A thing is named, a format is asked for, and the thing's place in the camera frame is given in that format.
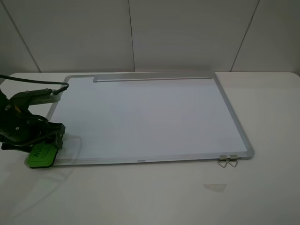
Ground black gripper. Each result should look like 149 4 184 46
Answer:
0 92 65 153

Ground green whiteboard eraser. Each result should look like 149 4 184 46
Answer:
26 142 58 169

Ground silver framed whiteboard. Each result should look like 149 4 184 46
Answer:
46 74 255 166

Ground silver marker tray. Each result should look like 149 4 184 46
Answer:
93 71 215 83

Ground clear tape piece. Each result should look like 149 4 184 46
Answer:
203 183 227 193

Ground left metal hanging clip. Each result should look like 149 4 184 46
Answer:
217 155 229 168

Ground metal hanging clip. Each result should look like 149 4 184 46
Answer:
228 155 239 168
217 155 229 168

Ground right metal hanging clip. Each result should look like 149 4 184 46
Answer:
228 155 239 168

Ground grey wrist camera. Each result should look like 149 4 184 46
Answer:
10 89 61 109

